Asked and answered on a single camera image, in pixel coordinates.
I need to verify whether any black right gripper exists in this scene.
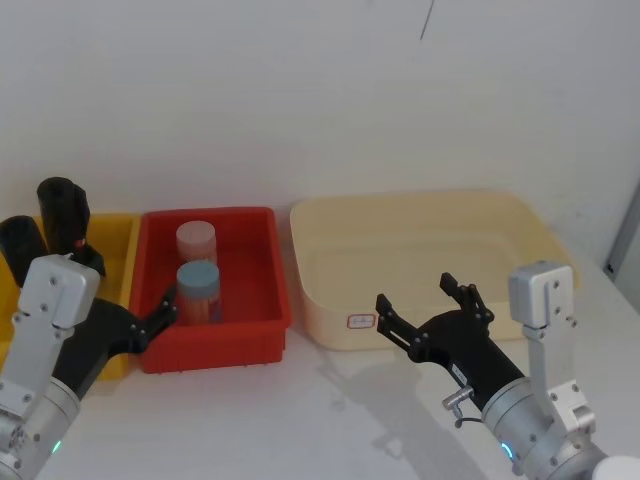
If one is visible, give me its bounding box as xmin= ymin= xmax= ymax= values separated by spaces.
xmin=374 ymin=272 xmax=530 ymax=403

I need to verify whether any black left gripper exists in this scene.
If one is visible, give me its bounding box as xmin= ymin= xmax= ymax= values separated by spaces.
xmin=51 ymin=239 xmax=180 ymax=402

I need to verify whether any yellow plastic bin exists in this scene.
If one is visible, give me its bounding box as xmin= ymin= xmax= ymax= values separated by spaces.
xmin=0 ymin=212 xmax=142 ymax=383

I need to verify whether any cream plastic bin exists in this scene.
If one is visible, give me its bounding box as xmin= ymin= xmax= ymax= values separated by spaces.
xmin=289 ymin=188 xmax=584 ymax=353

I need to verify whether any clear jar with blue-grey lid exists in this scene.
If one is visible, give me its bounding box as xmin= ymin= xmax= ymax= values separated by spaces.
xmin=175 ymin=260 xmax=223 ymax=327

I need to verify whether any white label with red border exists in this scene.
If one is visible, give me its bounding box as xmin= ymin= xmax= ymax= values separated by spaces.
xmin=345 ymin=312 xmax=378 ymax=332

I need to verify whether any clear jar with pink lid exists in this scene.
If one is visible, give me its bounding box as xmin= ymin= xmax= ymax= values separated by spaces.
xmin=175 ymin=220 xmax=219 ymax=267

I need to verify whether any tall black bottle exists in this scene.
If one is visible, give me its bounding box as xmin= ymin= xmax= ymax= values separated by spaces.
xmin=36 ymin=176 xmax=92 ymax=254

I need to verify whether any short black bottle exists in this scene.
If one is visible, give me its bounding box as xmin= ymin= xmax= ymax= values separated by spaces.
xmin=0 ymin=215 xmax=50 ymax=290

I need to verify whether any red plastic bin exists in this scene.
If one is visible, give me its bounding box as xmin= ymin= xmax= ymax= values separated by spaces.
xmin=131 ymin=206 xmax=294 ymax=376

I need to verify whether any thin cable with silver plug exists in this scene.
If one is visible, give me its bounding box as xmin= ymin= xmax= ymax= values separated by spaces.
xmin=441 ymin=386 xmax=485 ymax=430

